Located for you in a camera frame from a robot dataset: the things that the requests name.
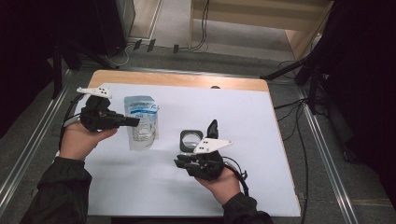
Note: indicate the person's black jacket torso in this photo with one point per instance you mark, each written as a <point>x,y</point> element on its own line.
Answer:
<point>168,221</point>

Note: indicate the person's right hand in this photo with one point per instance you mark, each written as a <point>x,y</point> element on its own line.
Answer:
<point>224,188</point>

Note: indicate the white paper sheet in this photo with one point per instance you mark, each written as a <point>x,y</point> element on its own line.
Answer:
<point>243,124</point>

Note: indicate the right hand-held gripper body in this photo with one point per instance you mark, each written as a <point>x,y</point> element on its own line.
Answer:
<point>207,166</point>

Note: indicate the blue white refill pouch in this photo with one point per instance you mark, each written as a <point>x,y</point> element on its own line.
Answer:
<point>143,107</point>

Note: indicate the person's left hand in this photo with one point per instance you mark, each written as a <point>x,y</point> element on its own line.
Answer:
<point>77,141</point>

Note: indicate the black stand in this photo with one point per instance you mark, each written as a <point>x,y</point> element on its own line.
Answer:
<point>313,81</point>
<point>57,71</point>

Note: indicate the grey cabinet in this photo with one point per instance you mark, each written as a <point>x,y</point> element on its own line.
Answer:
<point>126,15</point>

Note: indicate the metal floor rail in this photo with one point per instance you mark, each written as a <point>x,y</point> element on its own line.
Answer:
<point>330,161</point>
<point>34,143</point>

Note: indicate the light wooden shelf unit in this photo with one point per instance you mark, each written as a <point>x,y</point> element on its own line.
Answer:
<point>261,14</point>

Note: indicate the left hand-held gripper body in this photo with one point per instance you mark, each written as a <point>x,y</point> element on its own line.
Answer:
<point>96,116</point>

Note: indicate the black curtain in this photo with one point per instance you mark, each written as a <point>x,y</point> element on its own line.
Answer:
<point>21,46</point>
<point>367,77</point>

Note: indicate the small black table grommet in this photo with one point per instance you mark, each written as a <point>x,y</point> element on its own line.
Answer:
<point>215,87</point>

